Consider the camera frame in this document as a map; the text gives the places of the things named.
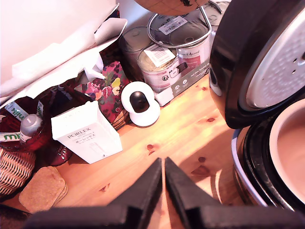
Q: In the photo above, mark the black rice cooker lid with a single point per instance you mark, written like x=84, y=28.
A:
x=240, y=59

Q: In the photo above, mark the black Philips rice cooker body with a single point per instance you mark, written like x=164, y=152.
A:
x=252, y=171

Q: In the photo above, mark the white Porlex box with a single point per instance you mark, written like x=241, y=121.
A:
x=90, y=140

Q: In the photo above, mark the cork coaster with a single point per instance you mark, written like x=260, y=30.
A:
x=64, y=194
x=41, y=188

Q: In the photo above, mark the red glass bowl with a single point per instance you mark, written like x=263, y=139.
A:
x=54, y=152

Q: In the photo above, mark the grey cardboard can wrap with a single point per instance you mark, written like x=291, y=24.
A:
x=188, y=83

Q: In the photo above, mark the floral magenta pouch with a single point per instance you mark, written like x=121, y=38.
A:
x=112, y=86

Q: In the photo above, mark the pale inner cooking pot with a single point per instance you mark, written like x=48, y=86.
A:
x=290, y=148

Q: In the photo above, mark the tin can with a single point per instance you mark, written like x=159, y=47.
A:
x=190, y=45
x=157, y=71
x=133, y=45
x=166, y=26

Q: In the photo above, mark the navy patterned bag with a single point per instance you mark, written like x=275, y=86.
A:
x=69, y=97

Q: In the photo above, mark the grey capped small bottle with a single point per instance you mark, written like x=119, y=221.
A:
x=29, y=126

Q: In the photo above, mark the woven wicker basket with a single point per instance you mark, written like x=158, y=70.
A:
x=14, y=169

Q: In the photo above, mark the green milk sachet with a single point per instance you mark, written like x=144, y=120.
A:
x=9, y=137
x=16, y=112

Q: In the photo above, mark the white paper bag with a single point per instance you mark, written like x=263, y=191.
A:
x=52, y=55

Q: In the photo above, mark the tan globe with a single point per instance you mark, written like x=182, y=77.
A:
x=166, y=6

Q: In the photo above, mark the white round security camera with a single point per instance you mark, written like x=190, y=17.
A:
x=140, y=102

